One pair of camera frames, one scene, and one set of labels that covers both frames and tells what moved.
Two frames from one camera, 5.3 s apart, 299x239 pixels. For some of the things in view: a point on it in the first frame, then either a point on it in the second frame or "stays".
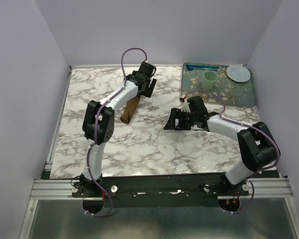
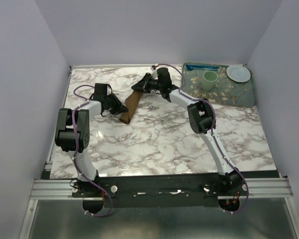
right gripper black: x=177 y=114 -> x=140 y=85
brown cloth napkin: x=129 y=110 stays
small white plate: x=238 y=72 stays
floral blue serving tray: x=242 y=93 stays
